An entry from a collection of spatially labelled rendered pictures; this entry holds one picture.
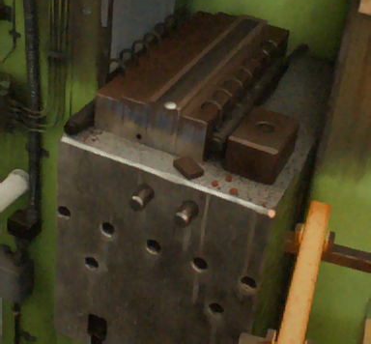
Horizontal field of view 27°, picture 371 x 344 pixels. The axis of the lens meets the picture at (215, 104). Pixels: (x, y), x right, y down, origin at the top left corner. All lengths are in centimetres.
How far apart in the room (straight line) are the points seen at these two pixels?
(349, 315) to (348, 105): 44
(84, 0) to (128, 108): 24
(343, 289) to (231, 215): 36
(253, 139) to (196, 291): 29
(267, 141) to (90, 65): 41
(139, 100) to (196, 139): 11
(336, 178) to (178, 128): 30
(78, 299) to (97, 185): 27
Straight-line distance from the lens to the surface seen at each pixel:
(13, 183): 164
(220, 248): 124
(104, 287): 142
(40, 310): 190
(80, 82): 148
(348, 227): 139
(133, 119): 126
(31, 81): 151
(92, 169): 128
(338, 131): 130
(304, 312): 97
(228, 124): 125
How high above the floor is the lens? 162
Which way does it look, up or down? 30 degrees down
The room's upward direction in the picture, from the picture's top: 8 degrees clockwise
